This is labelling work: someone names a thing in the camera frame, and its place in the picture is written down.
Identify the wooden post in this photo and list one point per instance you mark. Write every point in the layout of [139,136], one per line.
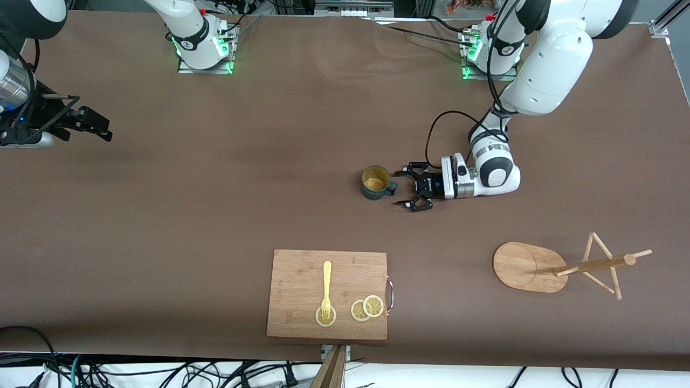
[331,372]

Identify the wooden cup rack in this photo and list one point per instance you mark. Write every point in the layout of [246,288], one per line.
[523,267]

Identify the orange artificial flowers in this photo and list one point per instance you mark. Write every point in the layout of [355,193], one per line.
[469,5]

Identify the aluminium frame profile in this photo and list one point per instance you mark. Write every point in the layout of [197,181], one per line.
[674,12]

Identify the metal post bracket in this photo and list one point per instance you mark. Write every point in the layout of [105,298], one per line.
[324,353]

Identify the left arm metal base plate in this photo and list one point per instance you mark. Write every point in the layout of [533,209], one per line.
[471,75]

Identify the aluminium corner bracket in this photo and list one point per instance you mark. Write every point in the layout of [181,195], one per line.
[659,28]

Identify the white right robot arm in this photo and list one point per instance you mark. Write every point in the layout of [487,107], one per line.
[188,27]

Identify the yellow plastic fork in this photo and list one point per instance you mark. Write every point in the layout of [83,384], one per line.
[326,280]

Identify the teal cup with yellow inside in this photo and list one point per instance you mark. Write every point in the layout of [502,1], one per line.
[372,194]

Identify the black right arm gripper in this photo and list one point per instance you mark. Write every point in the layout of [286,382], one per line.
[36,117]

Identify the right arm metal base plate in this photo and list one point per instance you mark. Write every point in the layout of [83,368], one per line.
[215,69]

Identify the lemon slice under fork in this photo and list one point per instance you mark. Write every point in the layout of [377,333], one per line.
[332,318]

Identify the bamboo cutting board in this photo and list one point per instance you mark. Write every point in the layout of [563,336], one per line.
[296,291]

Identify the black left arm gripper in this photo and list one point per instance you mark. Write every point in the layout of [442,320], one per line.
[433,186]

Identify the white power strip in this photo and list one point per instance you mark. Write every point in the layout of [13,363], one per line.
[353,9]

